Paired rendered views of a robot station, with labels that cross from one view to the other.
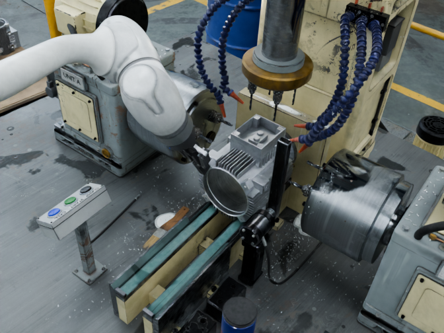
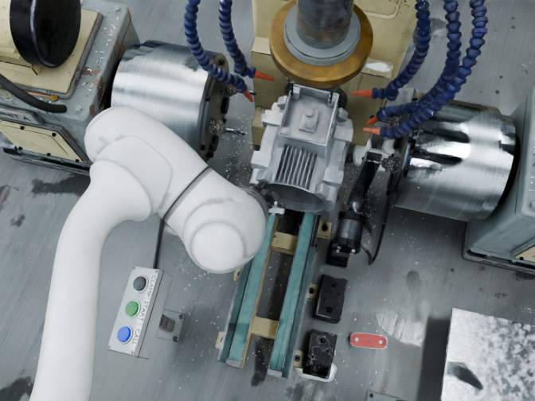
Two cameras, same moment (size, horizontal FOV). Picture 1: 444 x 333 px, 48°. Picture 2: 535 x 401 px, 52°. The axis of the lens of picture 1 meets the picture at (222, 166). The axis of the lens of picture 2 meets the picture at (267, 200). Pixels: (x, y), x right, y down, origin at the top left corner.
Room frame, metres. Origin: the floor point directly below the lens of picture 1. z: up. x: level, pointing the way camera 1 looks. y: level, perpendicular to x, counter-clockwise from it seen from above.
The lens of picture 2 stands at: (0.62, 0.16, 2.15)
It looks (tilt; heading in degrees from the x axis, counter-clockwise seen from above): 72 degrees down; 342
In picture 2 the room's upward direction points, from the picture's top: 3 degrees counter-clockwise
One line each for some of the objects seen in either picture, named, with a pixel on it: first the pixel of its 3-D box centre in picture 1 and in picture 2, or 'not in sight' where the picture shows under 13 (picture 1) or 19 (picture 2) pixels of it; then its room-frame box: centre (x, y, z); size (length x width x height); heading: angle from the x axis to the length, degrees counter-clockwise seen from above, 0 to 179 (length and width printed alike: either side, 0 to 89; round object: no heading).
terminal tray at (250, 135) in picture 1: (257, 141); (307, 122); (1.08, -0.09, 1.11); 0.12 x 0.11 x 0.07; 145
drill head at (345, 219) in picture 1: (365, 210); (458, 160); (0.91, -0.38, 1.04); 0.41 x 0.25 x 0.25; 56
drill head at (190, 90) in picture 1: (164, 110); (154, 97); (1.29, 0.19, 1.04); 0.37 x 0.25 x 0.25; 56
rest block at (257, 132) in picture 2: not in sight; (267, 127); (1.21, -0.05, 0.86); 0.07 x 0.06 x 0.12; 56
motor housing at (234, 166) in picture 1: (246, 173); (301, 157); (1.05, -0.07, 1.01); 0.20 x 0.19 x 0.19; 145
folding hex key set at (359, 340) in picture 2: not in sight; (368, 340); (0.63, -0.08, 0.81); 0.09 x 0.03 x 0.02; 63
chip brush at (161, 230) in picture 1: (168, 228); not in sight; (1.01, 0.15, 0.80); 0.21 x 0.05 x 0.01; 153
